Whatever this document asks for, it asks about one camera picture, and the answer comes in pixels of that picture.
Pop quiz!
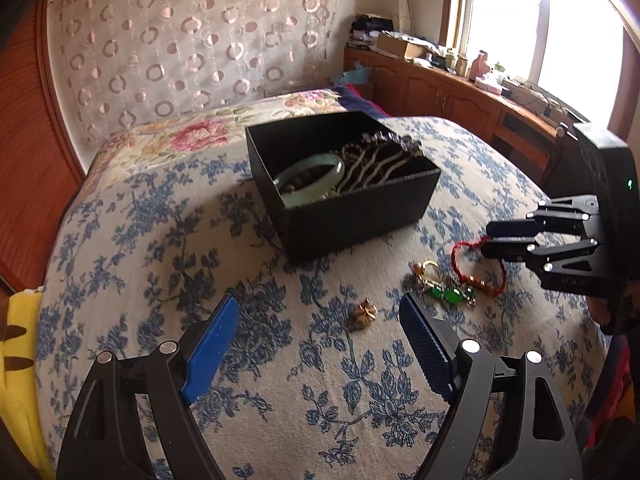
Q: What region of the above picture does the black square box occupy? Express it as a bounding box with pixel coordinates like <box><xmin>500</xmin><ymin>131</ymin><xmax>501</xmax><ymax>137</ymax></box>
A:
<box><xmin>245</xmin><ymin>111</ymin><xmax>442</xmax><ymax>264</ymax></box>

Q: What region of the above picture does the person's right hand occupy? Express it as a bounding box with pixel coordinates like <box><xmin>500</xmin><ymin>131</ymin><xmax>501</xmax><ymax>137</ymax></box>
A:
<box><xmin>588</xmin><ymin>298</ymin><xmax>613</xmax><ymax>334</ymax></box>

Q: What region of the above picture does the small gold flower ornament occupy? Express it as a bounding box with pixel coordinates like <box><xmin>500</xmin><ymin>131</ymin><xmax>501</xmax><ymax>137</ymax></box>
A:
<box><xmin>352</xmin><ymin>297</ymin><xmax>379</xmax><ymax>330</ymax></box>

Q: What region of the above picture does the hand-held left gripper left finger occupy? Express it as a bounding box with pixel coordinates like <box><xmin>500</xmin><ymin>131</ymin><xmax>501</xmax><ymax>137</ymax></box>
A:
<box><xmin>56</xmin><ymin>294</ymin><xmax>242</xmax><ymax>480</ymax></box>

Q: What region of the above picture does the gold keychain with green gems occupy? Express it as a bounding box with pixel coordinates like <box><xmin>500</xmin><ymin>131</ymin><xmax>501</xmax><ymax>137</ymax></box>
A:
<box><xmin>412</xmin><ymin>260</ymin><xmax>481</xmax><ymax>309</ymax></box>

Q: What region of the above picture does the cardboard box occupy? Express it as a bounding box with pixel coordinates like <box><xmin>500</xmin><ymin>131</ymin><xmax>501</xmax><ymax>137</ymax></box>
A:
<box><xmin>375</xmin><ymin>32</ymin><xmax>427</xmax><ymax>59</ymax></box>

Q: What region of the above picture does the pink figurine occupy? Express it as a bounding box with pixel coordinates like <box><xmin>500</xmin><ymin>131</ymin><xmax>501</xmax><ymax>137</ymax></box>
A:
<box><xmin>470</xmin><ymin>50</ymin><xmax>491</xmax><ymax>80</ymax></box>

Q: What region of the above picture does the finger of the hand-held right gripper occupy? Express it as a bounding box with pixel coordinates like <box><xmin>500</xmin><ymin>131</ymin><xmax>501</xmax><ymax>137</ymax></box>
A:
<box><xmin>487</xmin><ymin>195</ymin><xmax>601</xmax><ymax>239</ymax></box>
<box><xmin>480</xmin><ymin>238</ymin><xmax>601</xmax><ymax>274</ymax></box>

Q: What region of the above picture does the dark wooden chair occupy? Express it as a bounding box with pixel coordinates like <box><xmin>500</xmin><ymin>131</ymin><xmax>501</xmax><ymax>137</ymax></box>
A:
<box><xmin>542</xmin><ymin>121</ymin><xmax>584</xmax><ymax>197</ymax></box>

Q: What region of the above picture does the purple blanket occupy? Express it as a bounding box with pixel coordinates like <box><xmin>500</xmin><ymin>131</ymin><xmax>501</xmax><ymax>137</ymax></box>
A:
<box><xmin>332</xmin><ymin>84</ymin><xmax>397</xmax><ymax>120</ymax></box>

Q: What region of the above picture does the red string bracelet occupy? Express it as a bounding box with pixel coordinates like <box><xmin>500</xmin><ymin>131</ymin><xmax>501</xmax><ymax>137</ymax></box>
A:
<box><xmin>451</xmin><ymin>236</ymin><xmax>507</xmax><ymax>294</ymax></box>

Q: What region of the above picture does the blue floral cloth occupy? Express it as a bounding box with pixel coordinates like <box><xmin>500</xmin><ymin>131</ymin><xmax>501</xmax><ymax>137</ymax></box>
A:
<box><xmin>37</xmin><ymin>116</ymin><xmax>613</xmax><ymax>480</ymax></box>

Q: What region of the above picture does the pile of dark clothes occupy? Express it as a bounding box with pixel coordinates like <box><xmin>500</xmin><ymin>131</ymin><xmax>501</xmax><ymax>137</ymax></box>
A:
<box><xmin>350</xmin><ymin>14</ymin><xmax>397</xmax><ymax>44</ymax></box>

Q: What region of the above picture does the yellow plush toy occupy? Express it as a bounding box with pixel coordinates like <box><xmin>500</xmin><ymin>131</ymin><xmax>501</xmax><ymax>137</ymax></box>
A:
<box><xmin>0</xmin><ymin>287</ymin><xmax>57</xmax><ymax>480</ymax></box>

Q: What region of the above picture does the blue plastic bag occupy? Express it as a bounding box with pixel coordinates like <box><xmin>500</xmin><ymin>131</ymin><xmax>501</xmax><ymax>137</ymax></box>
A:
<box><xmin>332</xmin><ymin>62</ymin><xmax>374</xmax><ymax>85</ymax></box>

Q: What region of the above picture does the dark faceted bead bracelet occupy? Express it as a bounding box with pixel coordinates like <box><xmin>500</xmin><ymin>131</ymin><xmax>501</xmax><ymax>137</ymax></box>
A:
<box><xmin>360</xmin><ymin>131</ymin><xmax>424</xmax><ymax>154</ymax></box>

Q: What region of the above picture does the red blanket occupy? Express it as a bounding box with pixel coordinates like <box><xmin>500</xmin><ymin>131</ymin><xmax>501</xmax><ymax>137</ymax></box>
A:
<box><xmin>580</xmin><ymin>335</ymin><xmax>640</xmax><ymax>480</ymax></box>

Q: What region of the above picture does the metal hair comb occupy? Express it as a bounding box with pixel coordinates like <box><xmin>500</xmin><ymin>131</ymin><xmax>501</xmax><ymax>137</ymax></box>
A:
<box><xmin>335</xmin><ymin>140</ymin><xmax>423</xmax><ymax>195</ymax></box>

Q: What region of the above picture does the pink floral blanket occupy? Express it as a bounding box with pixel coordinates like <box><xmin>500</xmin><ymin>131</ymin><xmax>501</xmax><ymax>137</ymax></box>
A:
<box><xmin>90</xmin><ymin>87</ymin><xmax>347</xmax><ymax>187</ymax></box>

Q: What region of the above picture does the window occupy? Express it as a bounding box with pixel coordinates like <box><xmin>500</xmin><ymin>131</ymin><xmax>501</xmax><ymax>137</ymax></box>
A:
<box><xmin>440</xmin><ymin>0</ymin><xmax>632</xmax><ymax>137</ymax></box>

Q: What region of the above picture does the long wooden cabinet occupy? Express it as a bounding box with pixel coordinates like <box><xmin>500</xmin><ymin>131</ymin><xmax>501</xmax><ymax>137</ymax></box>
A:
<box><xmin>344</xmin><ymin>47</ymin><xmax>576</xmax><ymax>182</ymax></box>

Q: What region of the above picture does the circle pattern wall curtain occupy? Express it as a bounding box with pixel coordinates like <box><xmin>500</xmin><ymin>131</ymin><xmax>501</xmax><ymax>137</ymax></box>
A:
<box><xmin>47</xmin><ymin>0</ymin><xmax>344</xmax><ymax>146</ymax></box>

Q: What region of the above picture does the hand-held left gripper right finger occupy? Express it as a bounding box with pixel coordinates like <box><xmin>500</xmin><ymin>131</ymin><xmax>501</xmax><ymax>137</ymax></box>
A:
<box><xmin>398</xmin><ymin>291</ymin><xmax>586</xmax><ymax>480</ymax></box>

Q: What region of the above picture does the pale green jade bangle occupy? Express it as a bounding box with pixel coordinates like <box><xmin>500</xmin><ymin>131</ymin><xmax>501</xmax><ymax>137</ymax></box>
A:
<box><xmin>273</xmin><ymin>154</ymin><xmax>347</xmax><ymax>208</ymax></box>

